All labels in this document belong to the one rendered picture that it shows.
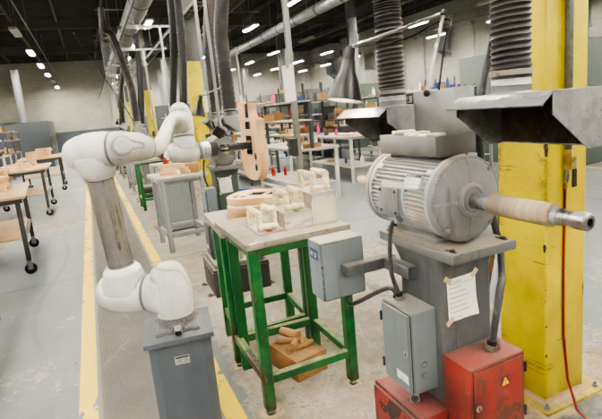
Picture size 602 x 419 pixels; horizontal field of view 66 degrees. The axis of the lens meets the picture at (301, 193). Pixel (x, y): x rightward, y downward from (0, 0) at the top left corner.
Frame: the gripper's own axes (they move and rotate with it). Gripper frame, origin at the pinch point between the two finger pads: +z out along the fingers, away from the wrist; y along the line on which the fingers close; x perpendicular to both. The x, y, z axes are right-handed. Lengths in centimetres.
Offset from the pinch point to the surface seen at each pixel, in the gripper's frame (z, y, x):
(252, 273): -12, 26, -60
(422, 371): 11, 129, -65
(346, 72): 15, 84, 28
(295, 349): 18, -9, -125
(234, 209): -2, -39, -41
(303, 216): 22.0, 13.7, -39.3
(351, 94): 15, 88, 20
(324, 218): 34, 14, -43
